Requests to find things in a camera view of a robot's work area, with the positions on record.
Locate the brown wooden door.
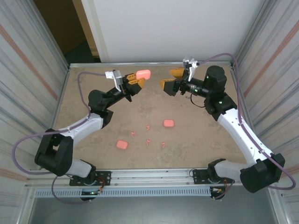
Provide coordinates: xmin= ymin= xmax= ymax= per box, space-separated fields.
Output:
xmin=34 ymin=0 xmax=93 ymax=58

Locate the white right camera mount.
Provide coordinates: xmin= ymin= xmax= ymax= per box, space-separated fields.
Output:
xmin=188 ymin=60 xmax=199 ymax=82

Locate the aluminium table edge rail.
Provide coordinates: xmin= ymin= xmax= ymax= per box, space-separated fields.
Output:
xmin=52 ymin=66 xmax=71 ymax=131
xmin=69 ymin=61 xmax=235 ymax=69
xmin=230 ymin=64 xmax=257 ymax=140

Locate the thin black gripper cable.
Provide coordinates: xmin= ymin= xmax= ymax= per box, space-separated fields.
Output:
xmin=189 ymin=92 xmax=206 ymax=109

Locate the aluminium corner post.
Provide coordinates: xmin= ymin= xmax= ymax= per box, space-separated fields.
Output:
xmin=231 ymin=0 xmax=273 ymax=67
xmin=29 ymin=0 xmax=71 ymax=70

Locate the white door frame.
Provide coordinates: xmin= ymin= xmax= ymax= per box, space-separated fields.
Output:
xmin=72 ymin=0 xmax=110 ymax=63

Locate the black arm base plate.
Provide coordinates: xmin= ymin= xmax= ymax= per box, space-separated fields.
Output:
xmin=69 ymin=171 xmax=112 ymax=187
xmin=192 ymin=169 xmax=235 ymax=185

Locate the red black wire bundle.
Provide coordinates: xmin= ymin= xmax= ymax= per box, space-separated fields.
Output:
xmin=97 ymin=176 xmax=107 ymax=194
xmin=221 ymin=177 xmax=235 ymax=188

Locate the slotted grey cable duct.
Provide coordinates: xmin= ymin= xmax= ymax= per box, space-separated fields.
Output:
xmin=34 ymin=186 xmax=212 ymax=199

